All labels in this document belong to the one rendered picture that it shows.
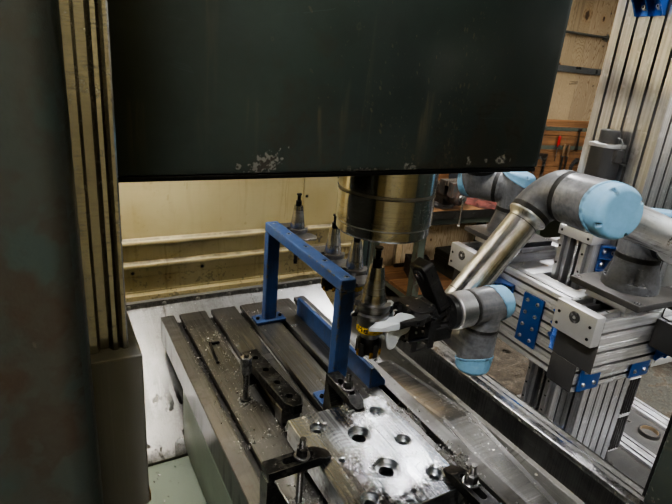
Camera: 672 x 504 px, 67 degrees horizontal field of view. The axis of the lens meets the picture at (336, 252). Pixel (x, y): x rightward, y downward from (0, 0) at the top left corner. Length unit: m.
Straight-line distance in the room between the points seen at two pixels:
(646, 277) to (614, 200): 0.50
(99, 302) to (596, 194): 0.95
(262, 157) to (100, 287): 0.23
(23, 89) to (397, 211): 0.56
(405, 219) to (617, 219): 0.53
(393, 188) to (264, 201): 1.14
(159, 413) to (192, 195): 0.70
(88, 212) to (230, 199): 1.37
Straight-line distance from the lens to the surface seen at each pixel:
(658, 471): 1.43
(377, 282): 0.88
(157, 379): 1.71
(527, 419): 1.59
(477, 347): 1.11
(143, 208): 1.76
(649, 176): 1.81
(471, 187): 1.93
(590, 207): 1.16
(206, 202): 1.80
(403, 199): 0.77
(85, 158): 0.46
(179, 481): 1.53
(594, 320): 1.53
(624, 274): 1.62
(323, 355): 1.50
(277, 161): 0.60
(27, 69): 0.32
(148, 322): 1.84
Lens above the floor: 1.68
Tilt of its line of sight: 20 degrees down
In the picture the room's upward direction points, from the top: 5 degrees clockwise
